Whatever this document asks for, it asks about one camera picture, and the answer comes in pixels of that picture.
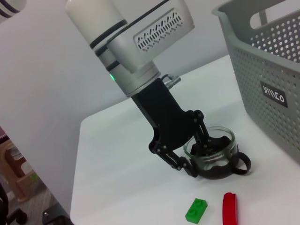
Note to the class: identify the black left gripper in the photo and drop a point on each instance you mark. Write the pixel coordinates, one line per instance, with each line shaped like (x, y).
(168, 122)

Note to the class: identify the glass teacup with black sleeve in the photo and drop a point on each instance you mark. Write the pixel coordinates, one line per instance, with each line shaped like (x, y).
(215, 172)

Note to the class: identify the grey-green perforated storage bin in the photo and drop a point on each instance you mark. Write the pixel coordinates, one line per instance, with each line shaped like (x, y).
(262, 70)

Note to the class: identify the green two-stud brick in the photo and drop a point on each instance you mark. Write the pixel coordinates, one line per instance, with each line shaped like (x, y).
(195, 211)

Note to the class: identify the dark red curved brick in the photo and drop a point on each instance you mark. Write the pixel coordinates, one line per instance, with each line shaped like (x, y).
(229, 208)

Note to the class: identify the black table foot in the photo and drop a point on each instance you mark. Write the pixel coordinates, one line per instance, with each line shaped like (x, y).
(56, 216)

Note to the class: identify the beige plastic stool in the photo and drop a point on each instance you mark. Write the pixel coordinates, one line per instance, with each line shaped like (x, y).
(21, 185)

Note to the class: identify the black chair base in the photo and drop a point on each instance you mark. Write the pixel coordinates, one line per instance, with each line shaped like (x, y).
(14, 214)

